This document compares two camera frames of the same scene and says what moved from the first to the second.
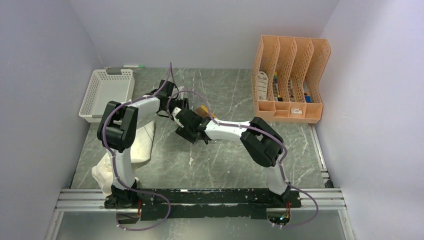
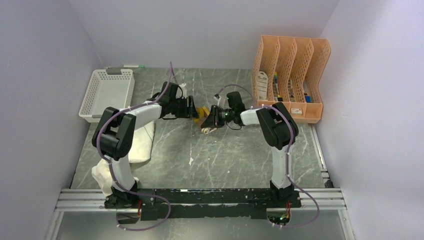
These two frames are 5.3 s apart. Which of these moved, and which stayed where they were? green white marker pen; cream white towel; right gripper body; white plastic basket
Moved: right gripper body
Stayed: green white marker pen; cream white towel; white plastic basket
